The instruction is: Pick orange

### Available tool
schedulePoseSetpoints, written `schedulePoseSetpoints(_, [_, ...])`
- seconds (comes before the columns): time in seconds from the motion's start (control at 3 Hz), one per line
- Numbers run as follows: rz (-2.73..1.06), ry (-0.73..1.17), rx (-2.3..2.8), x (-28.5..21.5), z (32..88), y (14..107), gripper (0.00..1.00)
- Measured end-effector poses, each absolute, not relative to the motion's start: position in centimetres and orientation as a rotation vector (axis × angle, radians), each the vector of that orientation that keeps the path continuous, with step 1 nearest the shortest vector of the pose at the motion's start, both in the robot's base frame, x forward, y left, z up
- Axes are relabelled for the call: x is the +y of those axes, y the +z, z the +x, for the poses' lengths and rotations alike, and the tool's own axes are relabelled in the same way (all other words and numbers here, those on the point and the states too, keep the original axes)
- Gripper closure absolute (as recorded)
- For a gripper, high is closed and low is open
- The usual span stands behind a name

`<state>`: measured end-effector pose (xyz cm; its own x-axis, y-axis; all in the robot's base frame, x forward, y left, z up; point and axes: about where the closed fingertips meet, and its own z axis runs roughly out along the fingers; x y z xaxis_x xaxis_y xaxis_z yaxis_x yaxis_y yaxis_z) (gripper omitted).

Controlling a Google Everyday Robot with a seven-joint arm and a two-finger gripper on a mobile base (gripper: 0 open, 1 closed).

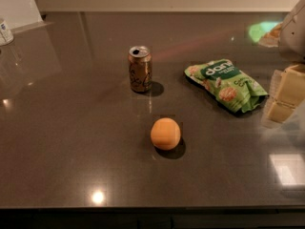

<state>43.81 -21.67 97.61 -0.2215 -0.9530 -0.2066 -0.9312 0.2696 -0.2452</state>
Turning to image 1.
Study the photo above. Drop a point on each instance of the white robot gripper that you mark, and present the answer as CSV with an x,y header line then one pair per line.
x,y
294,37

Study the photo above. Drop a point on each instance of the green orange snack bag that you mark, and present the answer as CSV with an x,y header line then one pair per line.
x,y
266,33

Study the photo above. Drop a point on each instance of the orange fruit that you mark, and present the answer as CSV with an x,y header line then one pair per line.
x,y
165,134

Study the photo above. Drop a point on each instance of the brown soda can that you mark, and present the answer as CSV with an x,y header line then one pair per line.
x,y
140,68

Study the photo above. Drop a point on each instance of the white container with label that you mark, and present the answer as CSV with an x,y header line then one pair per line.
x,y
6,35

